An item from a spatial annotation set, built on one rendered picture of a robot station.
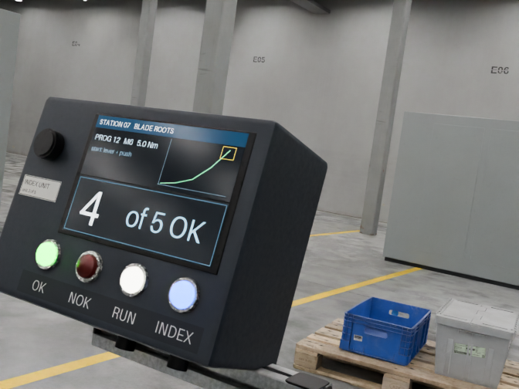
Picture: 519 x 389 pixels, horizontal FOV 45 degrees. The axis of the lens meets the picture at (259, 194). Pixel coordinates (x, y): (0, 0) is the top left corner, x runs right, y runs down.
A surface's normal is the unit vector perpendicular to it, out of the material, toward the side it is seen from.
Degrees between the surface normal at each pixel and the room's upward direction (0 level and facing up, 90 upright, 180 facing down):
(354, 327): 90
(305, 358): 90
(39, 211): 75
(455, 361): 95
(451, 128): 90
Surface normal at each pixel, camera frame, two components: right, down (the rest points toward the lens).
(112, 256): -0.47, -0.26
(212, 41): -0.53, -0.01
